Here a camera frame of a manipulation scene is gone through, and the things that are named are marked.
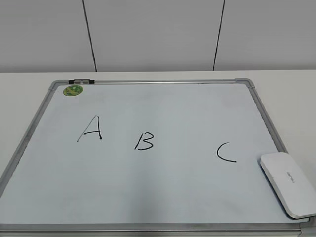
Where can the white whiteboard eraser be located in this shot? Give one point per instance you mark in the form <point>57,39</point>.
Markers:
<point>294,190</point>

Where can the green round magnet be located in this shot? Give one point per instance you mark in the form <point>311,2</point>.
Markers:
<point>73,90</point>

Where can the black metal hanging clip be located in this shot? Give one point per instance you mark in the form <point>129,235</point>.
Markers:
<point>81,81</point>

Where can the white board with aluminium frame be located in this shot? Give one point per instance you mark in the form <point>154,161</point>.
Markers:
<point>141,157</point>

